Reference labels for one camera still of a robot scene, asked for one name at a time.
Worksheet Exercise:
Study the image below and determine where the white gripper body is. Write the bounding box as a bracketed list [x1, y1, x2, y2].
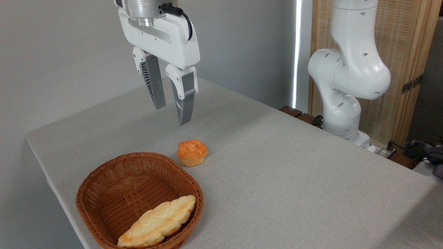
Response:
[114, 0, 201, 70]

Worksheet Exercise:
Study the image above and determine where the silver metal wrist flange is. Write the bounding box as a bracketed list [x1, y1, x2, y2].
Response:
[123, 0, 175, 27]

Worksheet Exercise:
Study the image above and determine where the round bread roll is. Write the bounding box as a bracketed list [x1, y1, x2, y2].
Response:
[177, 139, 209, 167]

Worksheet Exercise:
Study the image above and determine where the dark brown wooden block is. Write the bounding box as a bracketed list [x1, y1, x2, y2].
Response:
[279, 105, 303, 118]
[297, 113, 318, 126]

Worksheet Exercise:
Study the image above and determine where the black power cable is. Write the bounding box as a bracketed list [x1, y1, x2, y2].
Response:
[387, 140, 443, 164]

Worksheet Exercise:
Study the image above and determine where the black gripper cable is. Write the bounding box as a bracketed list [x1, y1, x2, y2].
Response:
[161, 3, 193, 41]

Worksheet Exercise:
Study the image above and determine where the brown wicker basket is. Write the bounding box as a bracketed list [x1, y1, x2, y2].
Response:
[76, 152, 204, 249]

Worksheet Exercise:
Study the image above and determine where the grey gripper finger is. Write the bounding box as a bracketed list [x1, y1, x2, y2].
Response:
[165, 64, 199, 126]
[133, 47, 166, 110]

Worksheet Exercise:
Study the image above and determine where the long braided bread loaf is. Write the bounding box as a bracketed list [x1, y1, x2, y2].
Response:
[117, 195, 197, 249]

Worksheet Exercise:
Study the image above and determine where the white power strip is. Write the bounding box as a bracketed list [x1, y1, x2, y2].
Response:
[374, 147, 397, 159]

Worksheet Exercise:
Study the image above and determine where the metal screen hinge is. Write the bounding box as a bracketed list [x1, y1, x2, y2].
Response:
[401, 74, 424, 95]

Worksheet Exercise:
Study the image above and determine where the grey tablecloth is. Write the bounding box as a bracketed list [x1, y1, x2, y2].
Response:
[26, 78, 439, 249]

